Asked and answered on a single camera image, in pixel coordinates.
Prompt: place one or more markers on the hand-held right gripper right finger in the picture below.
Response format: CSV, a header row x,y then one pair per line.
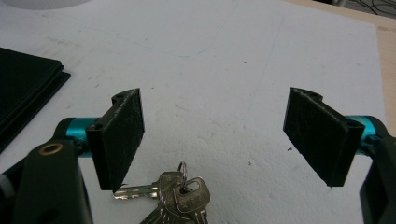
x,y
317,137

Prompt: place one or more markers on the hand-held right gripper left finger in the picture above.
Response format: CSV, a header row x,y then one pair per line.
x,y
120,140

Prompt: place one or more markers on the silver key with long blade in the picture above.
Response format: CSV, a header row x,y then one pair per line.
x,y
140,191

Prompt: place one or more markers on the silver key with slotted head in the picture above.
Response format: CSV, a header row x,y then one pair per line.
x,y
194,199

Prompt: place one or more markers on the black flat case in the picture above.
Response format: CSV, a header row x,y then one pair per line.
x,y
25,84

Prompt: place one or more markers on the white foam sheet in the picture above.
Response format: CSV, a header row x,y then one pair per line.
x,y
211,62

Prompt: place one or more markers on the white round container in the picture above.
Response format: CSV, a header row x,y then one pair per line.
x,y
40,3

